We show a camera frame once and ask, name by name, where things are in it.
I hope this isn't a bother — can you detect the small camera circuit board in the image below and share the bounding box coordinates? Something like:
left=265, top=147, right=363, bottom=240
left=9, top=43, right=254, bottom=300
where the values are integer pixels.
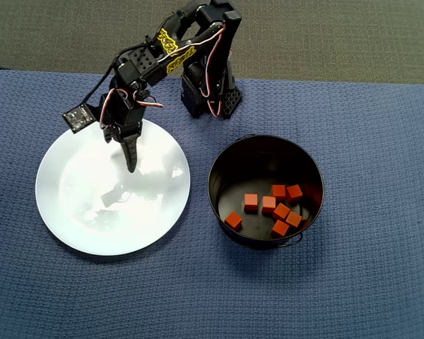
left=62, top=103, right=97, bottom=135

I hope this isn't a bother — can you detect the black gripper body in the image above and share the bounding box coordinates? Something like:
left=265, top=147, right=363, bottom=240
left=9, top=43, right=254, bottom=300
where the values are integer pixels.
left=98, top=89, right=146, bottom=144

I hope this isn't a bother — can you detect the white round plate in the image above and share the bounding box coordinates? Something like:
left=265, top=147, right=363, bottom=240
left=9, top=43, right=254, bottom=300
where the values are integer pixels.
left=35, top=118, right=192, bottom=257

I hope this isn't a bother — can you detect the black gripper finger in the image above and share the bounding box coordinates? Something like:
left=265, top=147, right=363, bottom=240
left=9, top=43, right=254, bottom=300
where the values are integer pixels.
left=121, top=135, right=142, bottom=174

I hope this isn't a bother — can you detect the thin black camera cable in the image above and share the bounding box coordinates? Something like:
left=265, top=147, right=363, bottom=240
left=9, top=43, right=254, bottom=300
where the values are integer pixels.
left=84, top=35, right=163, bottom=105

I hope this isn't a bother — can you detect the blue woven tablecloth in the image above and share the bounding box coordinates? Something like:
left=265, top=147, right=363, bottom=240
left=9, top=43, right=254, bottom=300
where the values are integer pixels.
left=0, top=68, right=424, bottom=339

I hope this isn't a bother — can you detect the black metal bucket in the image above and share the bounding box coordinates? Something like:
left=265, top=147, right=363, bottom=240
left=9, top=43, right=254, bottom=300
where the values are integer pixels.
left=207, top=133, right=325, bottom=251

